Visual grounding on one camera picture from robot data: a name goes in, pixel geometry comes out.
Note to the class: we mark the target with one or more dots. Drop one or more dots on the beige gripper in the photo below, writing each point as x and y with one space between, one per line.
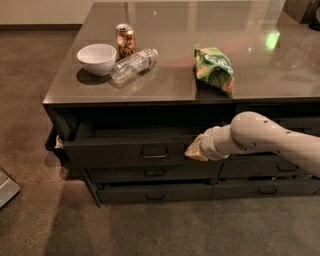
209 145

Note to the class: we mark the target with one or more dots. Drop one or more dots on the dark grey top drawer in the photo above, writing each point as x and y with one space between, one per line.
98 148

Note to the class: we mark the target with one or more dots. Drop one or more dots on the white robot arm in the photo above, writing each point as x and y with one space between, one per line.
250 132

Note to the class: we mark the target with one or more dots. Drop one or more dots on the grey middle left drawer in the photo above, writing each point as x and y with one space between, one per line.
192 170

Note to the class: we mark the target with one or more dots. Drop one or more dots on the grey bottom left drawer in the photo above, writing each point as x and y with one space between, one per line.
155 193

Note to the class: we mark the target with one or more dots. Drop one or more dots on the grey bottom right drawer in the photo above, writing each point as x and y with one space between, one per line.
264 188

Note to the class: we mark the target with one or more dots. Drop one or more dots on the dark grey drawer cabinet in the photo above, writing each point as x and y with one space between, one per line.
275 61

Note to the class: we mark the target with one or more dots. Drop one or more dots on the green chip bag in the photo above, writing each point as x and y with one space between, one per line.
213 67

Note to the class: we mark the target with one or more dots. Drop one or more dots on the clear plastic water bottle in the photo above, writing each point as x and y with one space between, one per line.
129 67

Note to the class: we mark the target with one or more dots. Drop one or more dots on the orange soda can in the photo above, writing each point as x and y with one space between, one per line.
125 38

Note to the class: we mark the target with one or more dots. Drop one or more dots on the white ceramic bowl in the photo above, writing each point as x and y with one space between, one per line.
97 59

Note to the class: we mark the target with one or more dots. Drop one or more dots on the grey object at left edge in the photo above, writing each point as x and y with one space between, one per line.
9 188

